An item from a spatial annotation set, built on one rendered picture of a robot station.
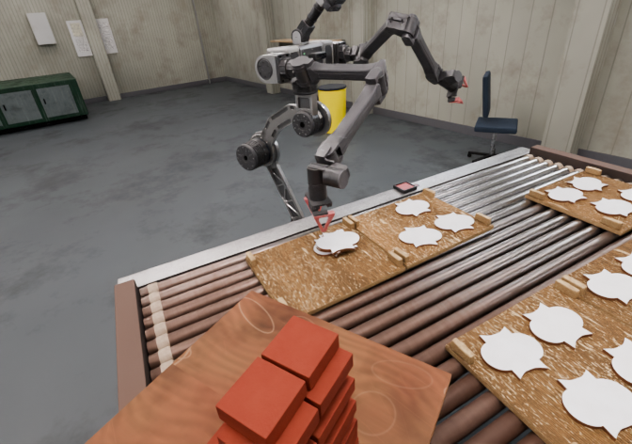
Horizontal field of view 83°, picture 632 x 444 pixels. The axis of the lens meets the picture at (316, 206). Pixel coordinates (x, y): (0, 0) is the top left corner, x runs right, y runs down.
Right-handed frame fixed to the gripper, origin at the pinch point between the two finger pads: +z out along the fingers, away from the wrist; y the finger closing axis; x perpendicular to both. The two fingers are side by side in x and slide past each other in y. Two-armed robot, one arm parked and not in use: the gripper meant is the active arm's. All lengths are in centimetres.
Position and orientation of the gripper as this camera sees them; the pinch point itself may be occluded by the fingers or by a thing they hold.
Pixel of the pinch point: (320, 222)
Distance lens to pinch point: 116.8
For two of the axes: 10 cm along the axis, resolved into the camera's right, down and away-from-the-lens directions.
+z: 0.6, 8.8, 4.7
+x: -9.7, 1.7, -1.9
